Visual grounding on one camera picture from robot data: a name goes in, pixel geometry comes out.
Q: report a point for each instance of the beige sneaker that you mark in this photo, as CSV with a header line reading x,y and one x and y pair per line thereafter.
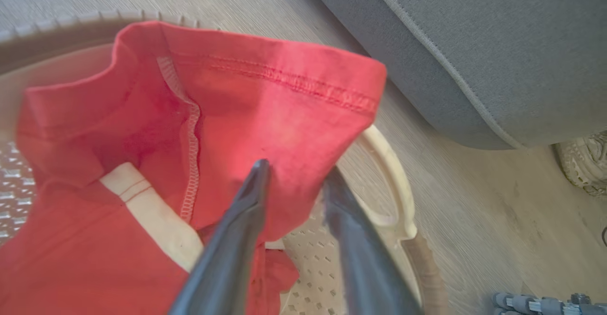
x,y
585,163

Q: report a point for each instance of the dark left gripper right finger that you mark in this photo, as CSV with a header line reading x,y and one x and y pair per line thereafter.
x,y
365,267

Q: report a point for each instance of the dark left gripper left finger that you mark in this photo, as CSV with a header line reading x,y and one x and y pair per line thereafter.
x,y
227,253

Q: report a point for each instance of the grey fabric sofa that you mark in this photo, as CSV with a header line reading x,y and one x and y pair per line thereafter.
x,y
498,44

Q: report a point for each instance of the cream plastic basket brown rim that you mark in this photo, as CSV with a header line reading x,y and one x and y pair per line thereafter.
x,y
389,172

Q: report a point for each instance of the cream cloth with red stripes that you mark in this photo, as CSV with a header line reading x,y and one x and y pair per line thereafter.
x,y
156,215

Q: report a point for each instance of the red garment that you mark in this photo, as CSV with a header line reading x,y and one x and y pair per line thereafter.
x,y
284,115

